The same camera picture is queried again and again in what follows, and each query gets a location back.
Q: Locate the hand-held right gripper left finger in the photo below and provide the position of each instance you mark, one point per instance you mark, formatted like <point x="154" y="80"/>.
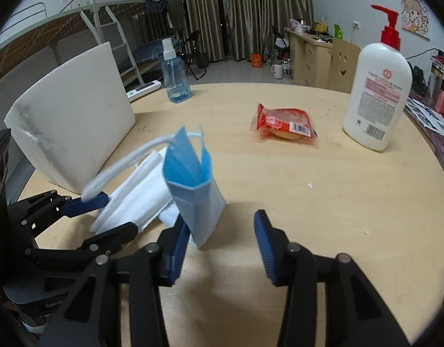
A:
<point x="177" y="255"/>

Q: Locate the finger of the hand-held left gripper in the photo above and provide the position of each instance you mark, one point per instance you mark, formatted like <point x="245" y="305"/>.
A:
<point x="110" y="236"/>
<point x="83" y="204"/>

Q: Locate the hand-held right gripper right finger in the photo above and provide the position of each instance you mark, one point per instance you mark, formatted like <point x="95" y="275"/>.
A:
<point x="267" y="249"/>

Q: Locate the white face mask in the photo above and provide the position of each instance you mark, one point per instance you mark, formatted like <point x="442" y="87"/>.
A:
<point x="135" y="198"/>

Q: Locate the blue face mask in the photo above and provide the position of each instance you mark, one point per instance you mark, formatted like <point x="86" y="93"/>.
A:
<point x="196" y="195"/>

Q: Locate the white foam box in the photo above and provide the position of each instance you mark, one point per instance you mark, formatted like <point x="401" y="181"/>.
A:
<point x="70" y="115"/>

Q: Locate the red snack packet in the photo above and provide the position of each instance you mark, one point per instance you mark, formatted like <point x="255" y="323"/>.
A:
<point x="285" y="124"/>

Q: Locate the white remote control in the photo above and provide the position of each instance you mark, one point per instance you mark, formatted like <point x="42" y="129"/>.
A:
<point x="144" y="89"/>

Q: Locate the clear blue spray bottle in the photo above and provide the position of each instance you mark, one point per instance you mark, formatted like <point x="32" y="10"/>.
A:
<point x="177" y="77"/>

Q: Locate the white bunk bed ladder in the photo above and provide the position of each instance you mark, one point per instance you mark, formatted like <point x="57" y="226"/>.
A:
<point x="119" y="43"/>

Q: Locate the blue mattress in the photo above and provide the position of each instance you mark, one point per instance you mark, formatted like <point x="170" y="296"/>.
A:
<point x="153" y="50"/>

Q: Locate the white metal bunk bed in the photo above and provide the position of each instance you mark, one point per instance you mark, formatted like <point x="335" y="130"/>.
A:
<point x="63" y="25"/>

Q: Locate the white thermos jug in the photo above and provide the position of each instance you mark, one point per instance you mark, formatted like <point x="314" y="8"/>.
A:
<point x="277" y="69"/>

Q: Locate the black folding chair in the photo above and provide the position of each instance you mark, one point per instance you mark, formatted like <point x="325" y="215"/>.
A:
<point x="193" y="56"/>

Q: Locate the orange container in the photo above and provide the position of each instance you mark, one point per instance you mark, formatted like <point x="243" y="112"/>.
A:
<point x="257" y="60"/>

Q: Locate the white lotion pump bottle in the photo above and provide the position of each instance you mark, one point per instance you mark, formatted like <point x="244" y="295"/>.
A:
<point x="379" y="94"/>

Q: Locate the light wooden desk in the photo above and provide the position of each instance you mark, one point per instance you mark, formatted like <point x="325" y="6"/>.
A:
<point x="308" y="58"/>

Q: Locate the printed papers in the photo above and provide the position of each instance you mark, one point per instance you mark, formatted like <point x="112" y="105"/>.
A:
<point x="431" y="123"/>

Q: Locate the hanging dark clothes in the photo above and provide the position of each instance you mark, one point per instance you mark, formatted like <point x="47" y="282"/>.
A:
<point x="171" y="7"/>

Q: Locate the brown curtain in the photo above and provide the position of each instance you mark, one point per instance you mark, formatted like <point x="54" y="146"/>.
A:
<point x="193" y="11"/>
<point x="269" y="11"/>

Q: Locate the green bottle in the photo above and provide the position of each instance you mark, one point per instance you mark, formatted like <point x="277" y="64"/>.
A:
<point x="338" y="31"/>

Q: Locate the pink cartoon wall poster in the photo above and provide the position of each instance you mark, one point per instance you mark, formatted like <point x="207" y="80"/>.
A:
<point x="416" y="16"/>

